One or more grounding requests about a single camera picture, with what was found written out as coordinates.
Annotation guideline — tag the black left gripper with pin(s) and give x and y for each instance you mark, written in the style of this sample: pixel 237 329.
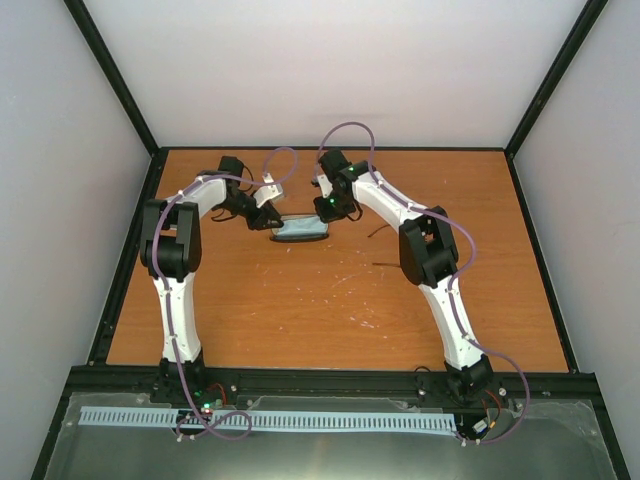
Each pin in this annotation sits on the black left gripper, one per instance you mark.
pixel 261 215

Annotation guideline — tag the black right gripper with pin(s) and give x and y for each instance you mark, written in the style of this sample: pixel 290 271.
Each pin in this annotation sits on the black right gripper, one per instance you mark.
pixel 327 216

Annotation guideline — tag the black glasses case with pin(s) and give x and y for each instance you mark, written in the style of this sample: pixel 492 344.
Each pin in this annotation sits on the black glasses case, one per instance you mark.
pixel 297 240

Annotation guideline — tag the light blue cleaning cloth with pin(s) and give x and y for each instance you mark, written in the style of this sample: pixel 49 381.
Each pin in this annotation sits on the light blue cleaning cloth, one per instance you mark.
pixel 302 226

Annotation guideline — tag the brown sunglasses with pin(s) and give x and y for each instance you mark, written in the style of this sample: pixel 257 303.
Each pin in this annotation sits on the brown sunglasses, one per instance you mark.
pixel 382 247

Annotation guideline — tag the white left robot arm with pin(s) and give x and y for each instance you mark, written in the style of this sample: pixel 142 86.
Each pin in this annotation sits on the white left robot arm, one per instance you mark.
pixel 171 250

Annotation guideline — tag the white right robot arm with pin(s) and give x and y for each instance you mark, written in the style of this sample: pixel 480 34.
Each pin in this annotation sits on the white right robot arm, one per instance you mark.
pixel 428 258

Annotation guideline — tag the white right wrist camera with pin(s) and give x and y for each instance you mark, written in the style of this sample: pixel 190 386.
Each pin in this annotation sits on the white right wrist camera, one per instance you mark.
pixel 324 184

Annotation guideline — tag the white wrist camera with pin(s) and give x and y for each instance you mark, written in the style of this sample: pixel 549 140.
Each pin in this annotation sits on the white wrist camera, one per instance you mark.
pixel 324 184
pixel 269 192

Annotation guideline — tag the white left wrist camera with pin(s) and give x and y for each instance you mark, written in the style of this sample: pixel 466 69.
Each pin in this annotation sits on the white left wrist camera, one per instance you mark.
pixel 269 192

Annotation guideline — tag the black aluminium frame rail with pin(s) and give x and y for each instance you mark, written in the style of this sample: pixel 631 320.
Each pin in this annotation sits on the black aluminium frame rail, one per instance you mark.
pixel 238 386

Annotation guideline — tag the light blue cable duct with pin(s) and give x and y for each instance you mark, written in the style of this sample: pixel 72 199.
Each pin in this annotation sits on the light blue cable duct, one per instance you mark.
pixel 273 421

